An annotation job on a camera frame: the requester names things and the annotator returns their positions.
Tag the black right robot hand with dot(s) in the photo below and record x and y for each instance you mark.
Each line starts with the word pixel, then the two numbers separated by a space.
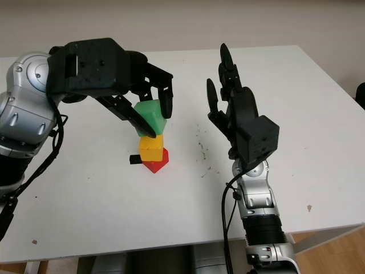
pixel 245 105

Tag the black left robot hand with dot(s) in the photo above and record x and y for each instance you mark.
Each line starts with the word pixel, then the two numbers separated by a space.
pixel 159 80

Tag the green wooden block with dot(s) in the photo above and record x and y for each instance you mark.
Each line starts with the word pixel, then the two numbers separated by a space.
pixel 151 114

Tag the yellow wooden block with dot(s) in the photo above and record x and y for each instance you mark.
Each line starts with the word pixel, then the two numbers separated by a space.
pixel 151 149

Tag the red wooden block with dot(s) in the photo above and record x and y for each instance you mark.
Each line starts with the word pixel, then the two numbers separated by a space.
pixel 159 166

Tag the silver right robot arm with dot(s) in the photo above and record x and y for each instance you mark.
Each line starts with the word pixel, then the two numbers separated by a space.
pixel 259 199

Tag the black tape strip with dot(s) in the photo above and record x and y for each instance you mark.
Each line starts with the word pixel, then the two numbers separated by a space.
pixel 134 160

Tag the black rounded object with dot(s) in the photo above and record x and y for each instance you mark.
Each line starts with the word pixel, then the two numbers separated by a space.
pixel 361 98

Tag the white table leg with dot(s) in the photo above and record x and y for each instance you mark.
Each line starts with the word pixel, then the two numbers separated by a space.
pixel 319 241
pixel 31 268

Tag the grey right robot thigh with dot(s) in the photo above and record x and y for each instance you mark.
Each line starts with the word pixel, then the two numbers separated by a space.
pixel 211 261

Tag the grey robot thigh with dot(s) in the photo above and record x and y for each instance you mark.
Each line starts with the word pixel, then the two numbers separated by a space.
pixel 211 261
pixel 111 265

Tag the grey left robot thigh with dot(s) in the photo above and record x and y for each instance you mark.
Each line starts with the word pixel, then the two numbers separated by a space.
pixel 111 265

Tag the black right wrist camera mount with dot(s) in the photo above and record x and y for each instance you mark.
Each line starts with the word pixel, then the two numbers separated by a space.
pixel 258 142

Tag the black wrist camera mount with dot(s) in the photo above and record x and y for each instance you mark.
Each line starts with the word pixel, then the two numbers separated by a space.
pixel 258 142
pixel 91 68

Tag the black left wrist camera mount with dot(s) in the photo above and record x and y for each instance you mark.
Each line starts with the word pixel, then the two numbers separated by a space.
pixel 91 68

